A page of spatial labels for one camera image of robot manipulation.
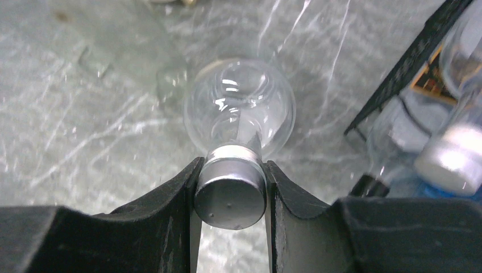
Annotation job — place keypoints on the clear bottle white cap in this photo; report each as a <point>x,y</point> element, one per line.
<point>451,161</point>

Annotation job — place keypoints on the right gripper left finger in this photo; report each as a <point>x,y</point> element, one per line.
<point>157,232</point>

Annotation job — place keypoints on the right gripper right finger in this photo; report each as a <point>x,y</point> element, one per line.
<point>369,233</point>

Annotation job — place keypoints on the clear bottle silver cap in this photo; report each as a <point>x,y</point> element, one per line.
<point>238,111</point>

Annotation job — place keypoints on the clear bottle black gold label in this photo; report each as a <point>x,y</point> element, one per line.
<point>404,127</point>

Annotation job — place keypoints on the clear open-neck glass bottle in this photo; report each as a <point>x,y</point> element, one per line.
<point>171,85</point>

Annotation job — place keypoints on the black wire wine rack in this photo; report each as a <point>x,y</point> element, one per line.
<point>424,44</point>

